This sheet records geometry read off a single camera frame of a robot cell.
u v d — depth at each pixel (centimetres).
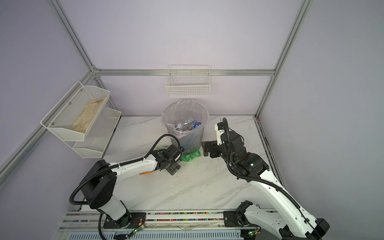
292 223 38
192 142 88
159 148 69
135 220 75
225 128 55
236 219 65
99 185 44
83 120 77
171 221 75
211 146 58
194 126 95
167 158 66
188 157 92
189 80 95
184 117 98
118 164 49
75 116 77
